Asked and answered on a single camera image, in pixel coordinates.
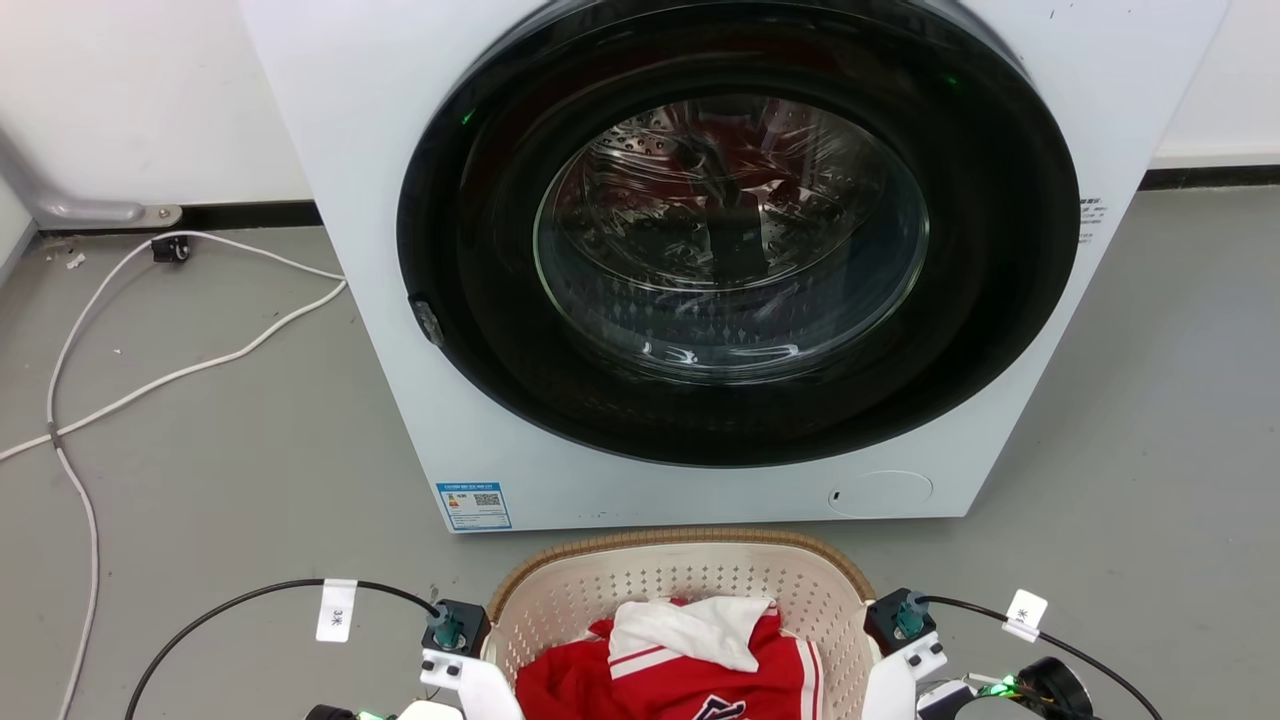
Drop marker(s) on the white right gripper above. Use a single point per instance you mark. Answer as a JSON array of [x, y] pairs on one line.
[[890, 695]]

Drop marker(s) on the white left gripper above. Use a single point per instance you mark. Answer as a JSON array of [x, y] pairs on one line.
[[480, 690]]

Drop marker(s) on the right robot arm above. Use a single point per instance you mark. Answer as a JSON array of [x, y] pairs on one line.
[[1055, 690]]

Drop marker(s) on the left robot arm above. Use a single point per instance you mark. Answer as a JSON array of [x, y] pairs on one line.
[[430, 712]]

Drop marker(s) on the beige perforated laundry basket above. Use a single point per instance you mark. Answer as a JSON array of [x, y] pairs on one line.
[[700, 575]]

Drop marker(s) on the dark red laundry in drum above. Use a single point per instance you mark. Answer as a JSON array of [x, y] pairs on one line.
[[730, 150]]

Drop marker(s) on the white tag with asterisk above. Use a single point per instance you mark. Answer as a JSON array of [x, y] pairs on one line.
[[1025, 612]]

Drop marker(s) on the red striped sports garment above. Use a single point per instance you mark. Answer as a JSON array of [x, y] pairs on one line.
[[640, 690]]

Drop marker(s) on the white tag with print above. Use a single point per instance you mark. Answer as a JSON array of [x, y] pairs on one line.
[[336, 612]]

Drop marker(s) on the blue energy label sticker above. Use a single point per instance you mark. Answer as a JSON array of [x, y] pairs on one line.
[[474, 506]]

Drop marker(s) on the white cloth garment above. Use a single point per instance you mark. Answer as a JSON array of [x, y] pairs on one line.
[[700, 630]]

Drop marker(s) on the round white filter cover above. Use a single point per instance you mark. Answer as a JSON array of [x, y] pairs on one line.
[[885, 493]]

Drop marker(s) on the black round glass washer door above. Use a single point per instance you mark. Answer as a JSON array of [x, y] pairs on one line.
[[480, 330]]

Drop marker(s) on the small grey text sticker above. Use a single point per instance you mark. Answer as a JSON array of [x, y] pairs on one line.
[[1091, 215]]

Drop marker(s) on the white front-load washing machine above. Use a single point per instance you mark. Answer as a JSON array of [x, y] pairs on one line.
[[340, 150]]

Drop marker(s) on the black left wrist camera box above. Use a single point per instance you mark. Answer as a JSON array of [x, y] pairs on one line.
[[470, 618]]

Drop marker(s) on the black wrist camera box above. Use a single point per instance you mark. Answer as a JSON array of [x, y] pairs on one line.
[[885, 615], [470, 618]]

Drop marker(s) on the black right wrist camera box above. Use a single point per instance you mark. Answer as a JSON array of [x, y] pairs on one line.
[[885, 615]]

